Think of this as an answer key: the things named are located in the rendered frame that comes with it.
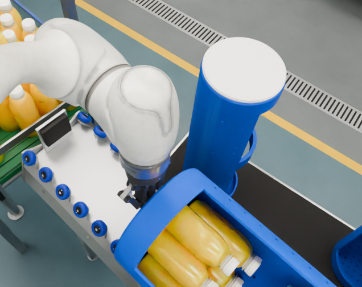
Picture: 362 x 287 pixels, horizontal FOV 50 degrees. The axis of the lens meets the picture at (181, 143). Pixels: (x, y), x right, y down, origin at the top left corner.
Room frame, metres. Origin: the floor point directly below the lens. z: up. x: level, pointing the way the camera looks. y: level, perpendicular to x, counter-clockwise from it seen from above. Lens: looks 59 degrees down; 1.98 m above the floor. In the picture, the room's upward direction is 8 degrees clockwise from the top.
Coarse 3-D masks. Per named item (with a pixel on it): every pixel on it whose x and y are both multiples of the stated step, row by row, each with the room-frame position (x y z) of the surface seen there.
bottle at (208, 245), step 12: (180, 216) 0.30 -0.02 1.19; (192, 216) 0.30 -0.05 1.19; (168, 228) 0.27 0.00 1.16; (180, 228) 0.27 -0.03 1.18; (192, 228) 0.27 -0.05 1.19; (204, 228) 0.28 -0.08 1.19; (180, 240) 0.25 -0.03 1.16; (192, 240) 0.25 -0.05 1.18; (204, 240) 0.25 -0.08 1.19; (216, 240) 0.26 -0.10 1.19; (192, 252) 0.23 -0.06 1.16; (204, 252) 0.23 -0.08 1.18; (216, 252) 0.23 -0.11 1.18; (228, 252) 0.24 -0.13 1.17; (216, 264) 0.21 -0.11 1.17
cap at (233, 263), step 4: (232, 260) 0.22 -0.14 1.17; (236, 260) 0.23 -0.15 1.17; (228, 264) 0.21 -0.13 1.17; (232, 264) 0.21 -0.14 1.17; (236, 264) 0.22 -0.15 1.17; (224, 268) 0.21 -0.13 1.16; (228, 268) 0.21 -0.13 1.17; (232, 268) 0.21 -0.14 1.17; (224, 272) 0.20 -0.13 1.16; (228, 272) 0.20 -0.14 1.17
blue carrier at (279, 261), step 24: (192, 168) 0.42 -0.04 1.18; (168, 192) 0.33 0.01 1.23; (192, 192) 0.34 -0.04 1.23; (216, 192) 0.36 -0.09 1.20; (144, 216) 0.27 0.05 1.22; (168, 216) 0.28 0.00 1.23; (240, 216) 0.31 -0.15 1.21; (120, 240) 0.23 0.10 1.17; (144, 240) 0.23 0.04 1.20; (264, 240) 0.26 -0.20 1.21; (120, 264) 0.20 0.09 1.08; (264, 264) 0.27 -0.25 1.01; (288, 264) 0.22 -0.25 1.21
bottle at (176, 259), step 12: (156, 240) 0.25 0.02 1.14; (168, 240) 0.25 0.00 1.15; (156, 252) 0.23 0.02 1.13; (168, 252) 0.23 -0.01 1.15; (180, 252) 0.23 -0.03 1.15; (168, 264) 0.21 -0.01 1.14; (180, 264) 0.21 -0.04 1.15; (192, 264) 0.21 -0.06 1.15; (204, 264) 0.22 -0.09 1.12; (180, 276) 0.18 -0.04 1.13; (192, 276) 0.19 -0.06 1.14; (204, 276) 0.19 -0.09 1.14
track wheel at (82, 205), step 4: (76, 204) 0.37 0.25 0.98; (80, 204) 0.36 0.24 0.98; (84, 204) 0.37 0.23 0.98; (76, 208) 0.36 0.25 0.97; (80, 208) 0.36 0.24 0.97; (84, 208) 0.36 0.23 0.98; (76, 212) 0.35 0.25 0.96; (80, 212) 0.35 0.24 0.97; (84, 212) 0.35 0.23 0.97; (80, 216) 0.34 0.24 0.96; (84, 216) 0.34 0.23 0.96
